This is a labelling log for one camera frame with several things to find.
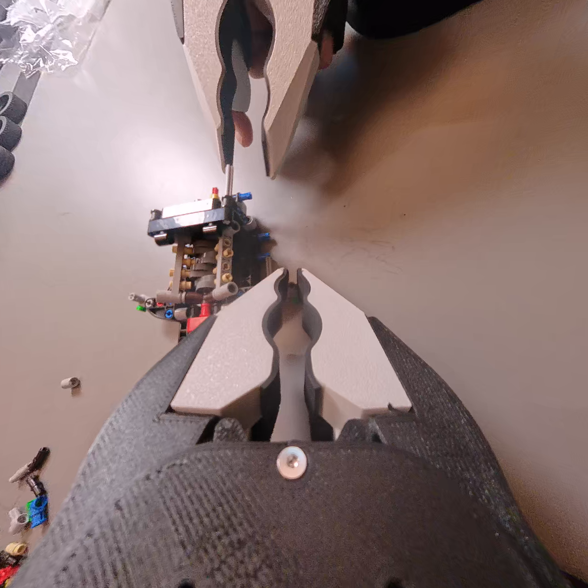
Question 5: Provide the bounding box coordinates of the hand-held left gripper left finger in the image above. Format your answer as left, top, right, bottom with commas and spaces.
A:
170, 268, 289, 442

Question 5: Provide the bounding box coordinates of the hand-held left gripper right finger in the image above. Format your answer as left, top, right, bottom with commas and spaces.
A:
297, 268, 413, 438

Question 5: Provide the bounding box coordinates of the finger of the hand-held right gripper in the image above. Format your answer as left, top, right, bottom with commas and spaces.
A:
257, 0, 321, 180
172, 0, 236, 168

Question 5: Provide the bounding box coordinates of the lego car chassis assembly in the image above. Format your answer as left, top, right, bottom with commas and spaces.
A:
128, 186, 282, 344

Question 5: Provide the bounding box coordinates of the pile of small lego pieces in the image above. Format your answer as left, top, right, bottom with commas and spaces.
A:
0, 447, 52, 582

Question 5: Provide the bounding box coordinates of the person's right hand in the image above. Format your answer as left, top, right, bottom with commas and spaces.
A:
232, 0, 335, 149

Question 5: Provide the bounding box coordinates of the clear plastic bag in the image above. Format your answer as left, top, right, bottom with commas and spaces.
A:
0, 0, 99, 78

